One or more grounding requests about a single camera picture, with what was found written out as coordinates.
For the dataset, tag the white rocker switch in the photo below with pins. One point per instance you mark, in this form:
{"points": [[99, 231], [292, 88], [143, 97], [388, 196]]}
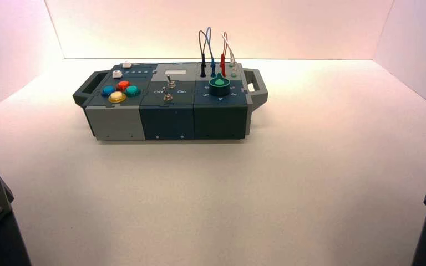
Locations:
{"points": [[117, 74], [127, 65]]}

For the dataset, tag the red round push button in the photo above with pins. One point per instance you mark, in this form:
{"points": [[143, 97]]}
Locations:
{"points": [[123, 85]]}

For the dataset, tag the teal round push button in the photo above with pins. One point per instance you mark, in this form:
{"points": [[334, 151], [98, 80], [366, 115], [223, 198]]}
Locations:
{"points": [[132, 90]]}

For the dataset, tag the metal toggle switch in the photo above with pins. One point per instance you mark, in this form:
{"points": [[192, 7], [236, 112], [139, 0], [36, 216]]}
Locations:
{"points": [[170, 83], [167, 96]]}

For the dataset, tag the yellow round push button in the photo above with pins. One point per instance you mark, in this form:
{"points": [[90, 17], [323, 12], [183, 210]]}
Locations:
{"points": [[117, 97]]}

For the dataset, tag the grey and blue control box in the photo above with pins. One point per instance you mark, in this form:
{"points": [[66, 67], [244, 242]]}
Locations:
{"points": [[169, 117]]}

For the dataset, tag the blue round push button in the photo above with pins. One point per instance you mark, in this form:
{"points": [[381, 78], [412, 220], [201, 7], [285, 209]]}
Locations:
{"points": [[108, 90]]}

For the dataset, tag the green rotary knob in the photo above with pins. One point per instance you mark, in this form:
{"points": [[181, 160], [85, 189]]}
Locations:
{"points": [[219, 86]]}

